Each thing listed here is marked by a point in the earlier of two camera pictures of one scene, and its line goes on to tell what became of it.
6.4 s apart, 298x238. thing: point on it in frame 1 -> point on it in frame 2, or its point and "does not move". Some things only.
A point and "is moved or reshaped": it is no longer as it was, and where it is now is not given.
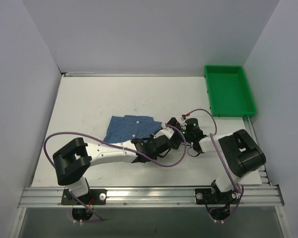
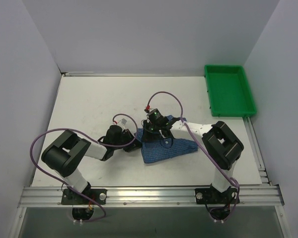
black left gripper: [176, 138] -> [128, 140]
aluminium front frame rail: [149, 197] does not move
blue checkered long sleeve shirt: [128, 127] is moved or reshaped
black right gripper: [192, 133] -> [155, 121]
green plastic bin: [229, 92] does not move
